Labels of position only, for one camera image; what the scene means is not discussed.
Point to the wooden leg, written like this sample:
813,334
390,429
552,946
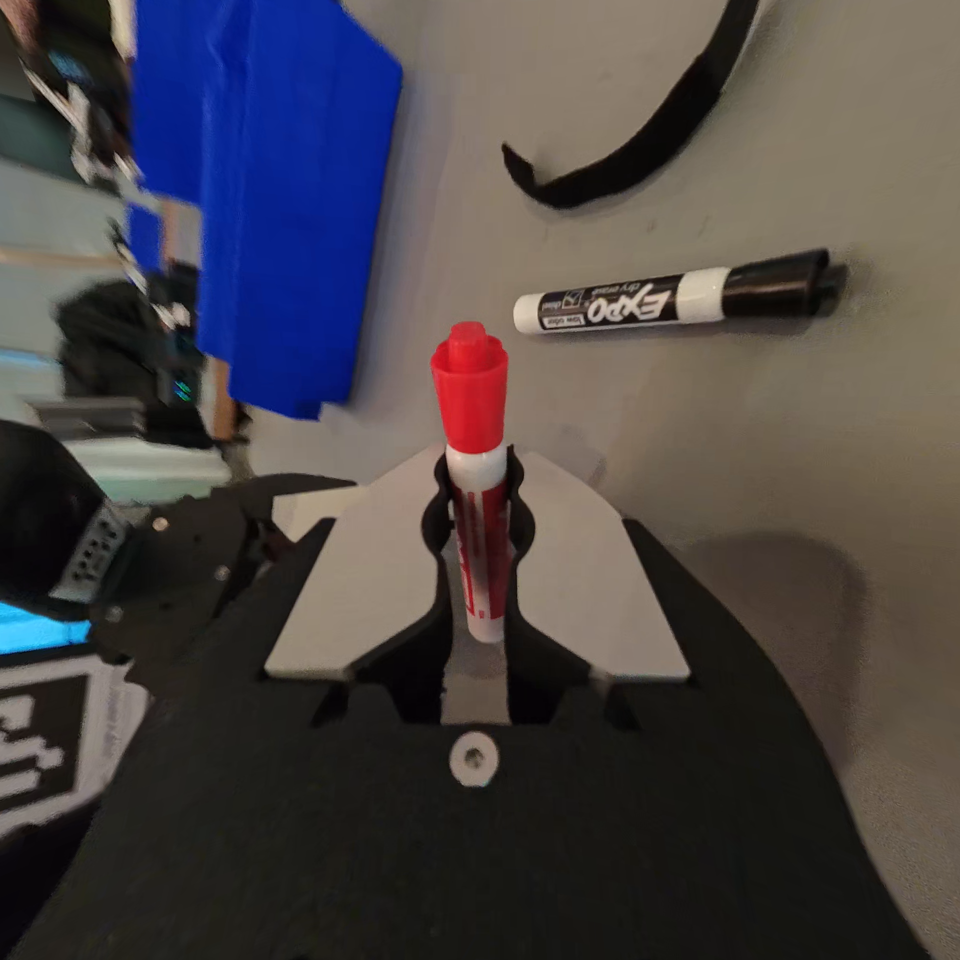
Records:
223,397

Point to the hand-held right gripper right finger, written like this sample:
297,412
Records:
592,585

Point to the blue cloth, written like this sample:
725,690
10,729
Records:
285,187

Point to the black dry erase marker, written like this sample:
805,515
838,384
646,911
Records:
622,304

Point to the grey desk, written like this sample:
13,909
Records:
750,450

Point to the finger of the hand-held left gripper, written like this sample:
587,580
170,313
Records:
300,514

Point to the red dry erase marker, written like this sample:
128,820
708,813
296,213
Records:
469,397

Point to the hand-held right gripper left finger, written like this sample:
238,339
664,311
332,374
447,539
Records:
367,577

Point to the black bag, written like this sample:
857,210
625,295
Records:
112,337

